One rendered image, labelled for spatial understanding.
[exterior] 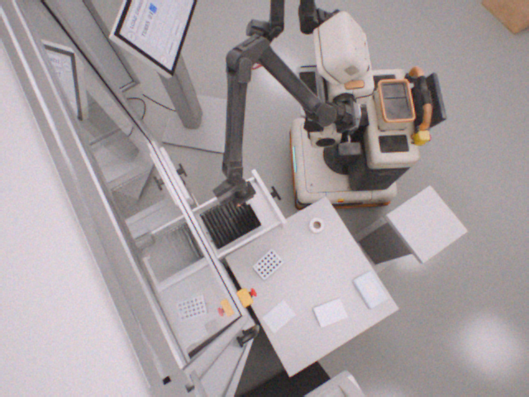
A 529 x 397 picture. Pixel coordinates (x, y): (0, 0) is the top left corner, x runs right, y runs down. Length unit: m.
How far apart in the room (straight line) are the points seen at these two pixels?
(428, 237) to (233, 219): 0.94
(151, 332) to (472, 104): 3.04
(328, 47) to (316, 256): 0.90
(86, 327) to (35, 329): 0.06
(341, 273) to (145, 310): 1.32
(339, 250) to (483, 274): 1.37
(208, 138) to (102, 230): 2.24
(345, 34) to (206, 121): 1.60
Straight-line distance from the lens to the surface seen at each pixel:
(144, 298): 0.39
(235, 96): 1.10
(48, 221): 0.49
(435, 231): 1.82
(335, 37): 1.36
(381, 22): 3.41
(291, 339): 1.61
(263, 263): 1.57
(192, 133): 2.67
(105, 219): 0.42
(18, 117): 0.57
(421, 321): 2.58
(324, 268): 1.63
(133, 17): 1.80
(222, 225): 1.52
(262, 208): 1.57
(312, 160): 2.27
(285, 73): 1.16
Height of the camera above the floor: 2.36
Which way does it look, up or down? 75 degrees down
